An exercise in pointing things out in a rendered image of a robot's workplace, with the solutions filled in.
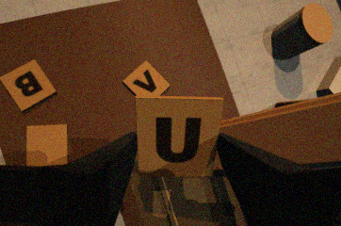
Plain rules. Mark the tan letter tile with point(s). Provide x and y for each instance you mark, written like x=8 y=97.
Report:
x=145 y=80
x=177 y=136
x=47 y=145
x=28 y=85

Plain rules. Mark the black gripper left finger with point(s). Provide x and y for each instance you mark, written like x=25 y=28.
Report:
x=85 y=192

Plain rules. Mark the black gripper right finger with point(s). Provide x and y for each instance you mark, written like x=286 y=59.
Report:
x=273 y=191

